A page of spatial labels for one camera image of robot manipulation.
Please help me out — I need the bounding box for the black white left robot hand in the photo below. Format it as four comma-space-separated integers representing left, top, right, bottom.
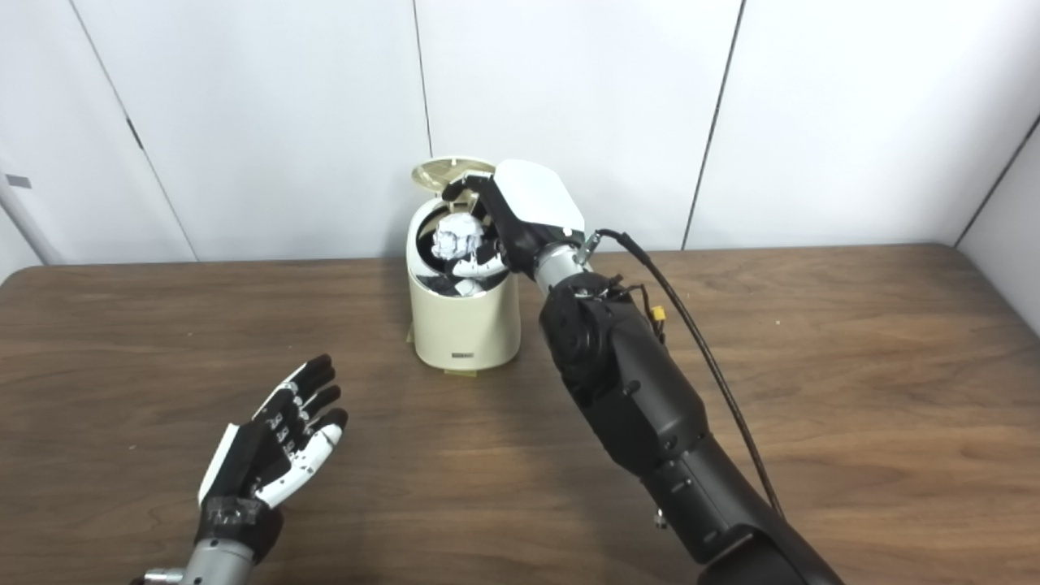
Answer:
193, 353, 349, 561

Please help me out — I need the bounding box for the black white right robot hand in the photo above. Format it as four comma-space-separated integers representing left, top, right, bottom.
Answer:
441, 159, 587, 281

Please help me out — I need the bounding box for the white paper ball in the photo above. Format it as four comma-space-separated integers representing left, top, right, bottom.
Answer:
432, 213, 486, 262

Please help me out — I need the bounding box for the round cream bin lid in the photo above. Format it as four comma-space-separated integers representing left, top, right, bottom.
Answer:
411, 157, 496, 196

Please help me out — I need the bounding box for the black bin liner bag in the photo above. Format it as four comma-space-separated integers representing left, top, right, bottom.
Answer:
416, 211, 509, 297

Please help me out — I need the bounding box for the cream-colored trash bin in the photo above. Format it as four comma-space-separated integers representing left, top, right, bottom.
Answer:
405, 191, 522, 373

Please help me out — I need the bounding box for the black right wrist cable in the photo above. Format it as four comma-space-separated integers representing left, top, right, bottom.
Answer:
581, 229, 787, 521

